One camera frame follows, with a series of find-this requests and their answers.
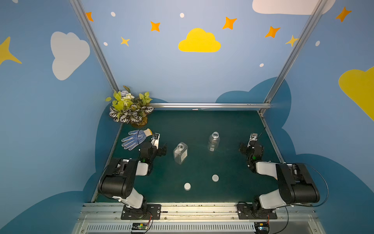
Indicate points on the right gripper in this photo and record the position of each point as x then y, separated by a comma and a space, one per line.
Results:
247, 147

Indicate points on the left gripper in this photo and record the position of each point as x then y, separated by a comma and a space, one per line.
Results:
159, 149

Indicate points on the left controller board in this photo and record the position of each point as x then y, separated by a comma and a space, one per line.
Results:
140, 227

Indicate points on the round clear plastic bottle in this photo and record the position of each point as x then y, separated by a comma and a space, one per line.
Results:
213, 141

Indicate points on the square clear plastic bottle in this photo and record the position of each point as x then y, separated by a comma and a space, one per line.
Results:
180, 153

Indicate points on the artificial potted plant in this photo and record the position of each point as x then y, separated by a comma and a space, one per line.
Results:
130, 109

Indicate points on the right controller board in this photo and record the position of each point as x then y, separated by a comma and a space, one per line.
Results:
261, 228

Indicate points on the blue dotted work glove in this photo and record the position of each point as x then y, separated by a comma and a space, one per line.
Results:
135, 138

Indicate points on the right aluminium frame post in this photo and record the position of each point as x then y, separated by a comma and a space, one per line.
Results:
304, 36

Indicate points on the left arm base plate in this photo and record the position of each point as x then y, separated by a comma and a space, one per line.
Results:
145, 212

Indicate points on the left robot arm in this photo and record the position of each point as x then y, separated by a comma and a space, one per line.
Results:
117, 181

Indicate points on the aluminium front rail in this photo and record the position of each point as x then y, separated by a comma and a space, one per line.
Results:
195, 218

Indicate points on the aluminium frame post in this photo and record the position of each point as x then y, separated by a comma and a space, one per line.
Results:
85, 23
304, 36

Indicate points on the white bottle cap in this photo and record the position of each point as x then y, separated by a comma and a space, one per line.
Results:
187, 186
215, 178

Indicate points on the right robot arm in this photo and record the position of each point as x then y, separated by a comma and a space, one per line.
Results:
295, 184

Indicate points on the controller board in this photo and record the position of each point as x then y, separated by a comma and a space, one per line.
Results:
140, 227
261, 228

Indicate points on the aluminium back frame bar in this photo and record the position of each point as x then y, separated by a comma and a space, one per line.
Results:
193, 106

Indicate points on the left aluminium frame post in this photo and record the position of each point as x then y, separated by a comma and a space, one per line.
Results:
85, 23

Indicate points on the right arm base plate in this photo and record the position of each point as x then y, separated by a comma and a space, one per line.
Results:
247, 211

